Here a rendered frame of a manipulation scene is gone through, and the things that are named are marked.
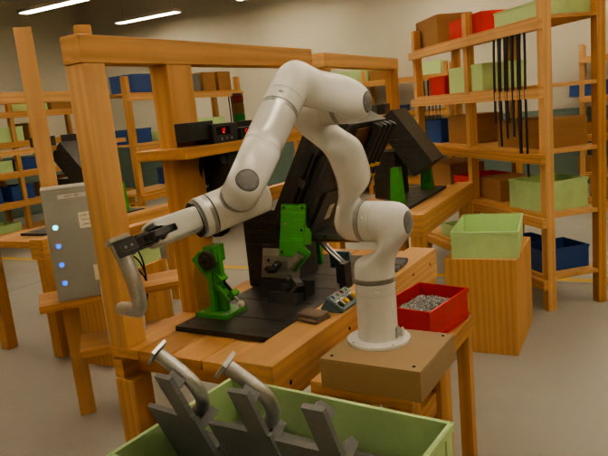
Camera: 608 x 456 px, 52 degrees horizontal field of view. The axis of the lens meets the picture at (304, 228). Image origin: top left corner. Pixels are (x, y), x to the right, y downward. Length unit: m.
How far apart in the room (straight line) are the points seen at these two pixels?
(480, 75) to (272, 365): 4.01
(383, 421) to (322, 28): 11.19
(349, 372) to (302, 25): 11.07
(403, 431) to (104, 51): 1.52
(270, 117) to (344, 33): 10.81
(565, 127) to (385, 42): 7.25
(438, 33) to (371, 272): 4.62
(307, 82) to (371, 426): 0.80
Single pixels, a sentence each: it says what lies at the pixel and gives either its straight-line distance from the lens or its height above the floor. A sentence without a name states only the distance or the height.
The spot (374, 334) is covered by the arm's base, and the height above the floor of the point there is 0.98.
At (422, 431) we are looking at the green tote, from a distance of 1.45.
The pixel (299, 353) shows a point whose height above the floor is 0.88.
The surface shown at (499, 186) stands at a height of 0.86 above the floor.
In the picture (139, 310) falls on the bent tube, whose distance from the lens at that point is 1.27.
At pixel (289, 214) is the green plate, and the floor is 1.23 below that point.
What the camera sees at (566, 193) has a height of 0.85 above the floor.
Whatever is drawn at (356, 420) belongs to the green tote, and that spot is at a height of 0.92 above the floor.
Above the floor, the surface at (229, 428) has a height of 1.03.
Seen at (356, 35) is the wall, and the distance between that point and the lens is 12.07.
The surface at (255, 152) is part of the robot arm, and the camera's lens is 1.25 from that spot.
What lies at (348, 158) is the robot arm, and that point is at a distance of 1.66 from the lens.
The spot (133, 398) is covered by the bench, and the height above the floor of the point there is 0.69.
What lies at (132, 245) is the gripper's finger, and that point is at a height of 1.42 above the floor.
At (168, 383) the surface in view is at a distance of 1.30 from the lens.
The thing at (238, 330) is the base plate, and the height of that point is 0.90.
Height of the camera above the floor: 1.64
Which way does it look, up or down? 11 degrees down
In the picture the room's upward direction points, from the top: 6 degrees counter-clockwise
